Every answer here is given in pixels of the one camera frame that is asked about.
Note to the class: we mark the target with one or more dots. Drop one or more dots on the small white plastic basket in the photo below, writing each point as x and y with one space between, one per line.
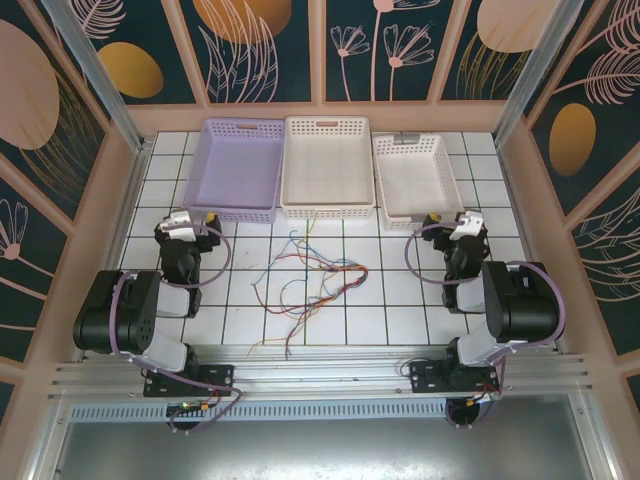
415 185

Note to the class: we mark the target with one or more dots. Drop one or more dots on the purple plastic basket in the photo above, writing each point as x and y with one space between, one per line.
235 170

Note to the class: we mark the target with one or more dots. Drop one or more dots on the large white plastic basket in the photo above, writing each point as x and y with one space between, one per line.
325 170

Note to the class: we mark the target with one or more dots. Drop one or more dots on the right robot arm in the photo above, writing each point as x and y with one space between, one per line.
525 305

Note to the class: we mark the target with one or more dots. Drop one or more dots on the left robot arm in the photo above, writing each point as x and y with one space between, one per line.
110 310

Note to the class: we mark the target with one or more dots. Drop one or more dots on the grey metal panel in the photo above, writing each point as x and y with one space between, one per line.
320 450

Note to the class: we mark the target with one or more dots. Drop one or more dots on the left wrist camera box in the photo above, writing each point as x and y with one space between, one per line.
179 231

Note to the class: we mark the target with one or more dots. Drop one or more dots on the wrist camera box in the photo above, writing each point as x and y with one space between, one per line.
466 227
179 231

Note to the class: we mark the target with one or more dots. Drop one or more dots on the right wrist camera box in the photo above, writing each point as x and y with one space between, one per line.
466 227

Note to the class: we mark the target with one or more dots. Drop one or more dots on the aluminium side rail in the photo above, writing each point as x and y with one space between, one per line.
510 190
125 220

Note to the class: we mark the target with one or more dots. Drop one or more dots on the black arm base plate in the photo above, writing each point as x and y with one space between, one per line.
220 375
425 377

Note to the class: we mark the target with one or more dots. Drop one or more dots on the aluminium mounting rail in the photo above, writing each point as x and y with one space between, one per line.
320 375

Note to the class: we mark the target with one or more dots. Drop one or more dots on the aluminium frame post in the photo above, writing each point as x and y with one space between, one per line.
95 65
530 70

